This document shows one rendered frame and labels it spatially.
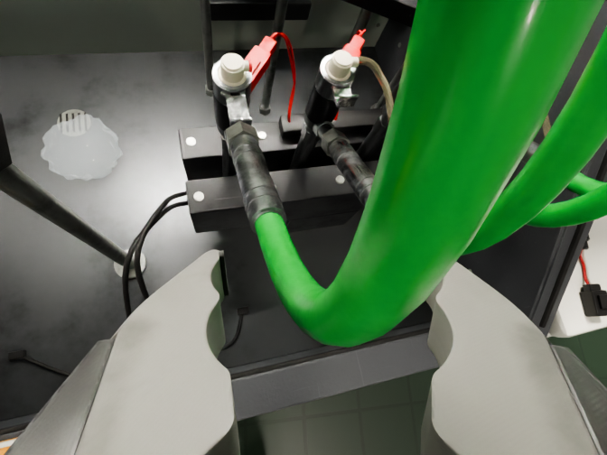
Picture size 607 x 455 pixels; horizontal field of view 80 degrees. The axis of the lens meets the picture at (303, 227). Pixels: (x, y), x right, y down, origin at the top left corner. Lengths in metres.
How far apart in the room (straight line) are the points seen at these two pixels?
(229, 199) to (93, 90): 0.34
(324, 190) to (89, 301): 0.33
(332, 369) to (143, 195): 0.35
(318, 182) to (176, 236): 0.23
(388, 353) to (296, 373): 0.11
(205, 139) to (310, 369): 0.27
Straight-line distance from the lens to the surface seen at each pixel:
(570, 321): 0.54
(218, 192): 0.40
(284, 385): 0.41
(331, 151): 0.30
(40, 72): 0.70
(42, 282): 0.58
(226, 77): 0.28
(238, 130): 0.24
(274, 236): 0.16
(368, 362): 0.43
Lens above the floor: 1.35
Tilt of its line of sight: 71 degrees down
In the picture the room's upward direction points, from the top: 36 degrees clockwise
